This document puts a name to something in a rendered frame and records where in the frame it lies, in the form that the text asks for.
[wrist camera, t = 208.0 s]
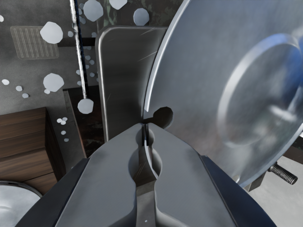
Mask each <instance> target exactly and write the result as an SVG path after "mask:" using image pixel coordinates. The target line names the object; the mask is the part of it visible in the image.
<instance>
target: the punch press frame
mask: <svg viewBox="0 0 303 227"><path fill-rule="evenodd" d="M96 1H97V2H99V3H100V4H101V6H102V8H103V15H102V16H101V17H100V18H98V19H97V25H98V32H99V31H100V30H101V29H102V28H104V27H105V26H110V25H131V26H136V24H135V22H134V19H133V15H134V12H135V11H136V10H137V9H140V8H143V9H145V10H146V11H147V12H148V14H149V21H148V22H147V23H146V24H145V25H144V26H164V27H169V26H170V24H171V22H172V20H173V18H174V16H175V15H176V13H177V11H178V9H179V7H180V6H181V4H182V2H183V0H127V3H126V4H125V5H124V6H122V7H121V8H120V9H115V8H113V7H112V6H111V4H110V2H109V0H96ZM69 3H70V10H71V16H72V22H73V31H74V38H75V44H76V50H77V57H78V65H79V72H80V78H81V84H82V91H83V99H90V96H89V89H88V82H87V72H86V65H85V58H84V51H83V41H82V34H81V26H80V19H79V12H78V2H77V0H69ZM292 146H293V147H295V148H297V149H299V150H301V151H303V137H301V136H298V138H297V139H296V140H295V142H294V143H293V144H292Z"/></svg>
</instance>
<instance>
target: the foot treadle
mask: <svg viewBox="0 0 303 227"><path fill-rule="evenodd" d="M43 27H44V26H12V27H11V28H10V31H11V34H12V38H13V41H14V45H15V48H16V51H17V55H18V57H19V58H20V59H23V60H25V59H54V58H58V57H59V51H58V47H76V44H75V38H74V37H67V38H62V40H61V41H60V42H59V43H55V44H52V43H48V42H47V41H45V40H44V39H43V38H42V36H41V34H40V31H41V29H42V28H43ZM95 40H96V38H95V37H82V41H83V46H95Z"/></svg>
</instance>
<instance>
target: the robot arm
mask: <svg viewBox="0 0 303 227"><path fill-rule="evenodd" d="M145 136H146V144H147V146H149V148H150V149H151V150H152V169H153V170H154V171H155V172H156V174H157V175H158V179H157V180H156V182H155V185H154V213H155V223H156V227H277V226H276V224H275V223H274V222H273V221H272V219H271V218H270V217H269V215H268V214H267V213H266V212H265V211H264V210H263V208H262V207H261V206H260V205H259V204H258V203H257V202H256V201H255V200H254V199H253V198H252V197H251V196H250V195H249V194H248V193H247V192H246V191H245V190H244V189H243V188H242V187H240V186H239V185H238V184H237V183H236V182H235V181H234V180H233V179H232V178H231V177H229V176H228V175H227V174H226V173H225V172H224V171H223V170H222V169H221V168H220V167H219V166H217V165H216V164H215V163H214V162H213V161H212V160H211V159H210V158H209V157H208V156H206V155H200V154H199V153H198V152H197V151H196V150H195V149H194V148H193V147H191V146H190V145H189V144H188V143H186V142H185V141H183V140H181V139H180V138H178V137H176V136H175V135H173V134H171V133H169V132H168V131H166V130H164V129H162V128H161V127H159V126H157V125H155V124H153V123H148V124H143V123H138V124H135V125H134V126H132V127H130V128H129V129H127V130H125V131H124V132H122V133H120V134H119V135H117V136H115V137H114V138H112V139H111V140H109V141H108V142H106V143H105V144H103V145H102V146H101V147H100V148H98V149H97V150H96V151H95V152H94V153H93V154H92V155H91V156H90V157H89V158H82V159H81V160H80V161H79V162H78V163H77V164H76V165H75V166H74V167H73V168H72V169H71V170H69V171H68V172H67V173H66V174H65V175H64V176H63V177H62V178H61V179H60V180H59V181H58V182H57V183H56V184H55V185H54V186H53V187H52V188H50V189H49V190H48V191H47V192H46V193H45V194H44V195H43V196H42V197H41V198H40V199H39V200H38V201H37V202H36V203H35V204H34V205H33V206H32V207H31V208H30V209H29V210H28V211H27V212H26V214H25V215H24V216H23V217H22V218H21V219H20V221H19V222H18V223H17V224H16V226H15V227H136V221H137V194H136V184H135V182H134V180H133V179H132V178H133V176H134V174H135V173H136V171H137V170H138V169H139V156H138V152H139V150H140V149H141V148H142V146H144V144H145Z"/></svg>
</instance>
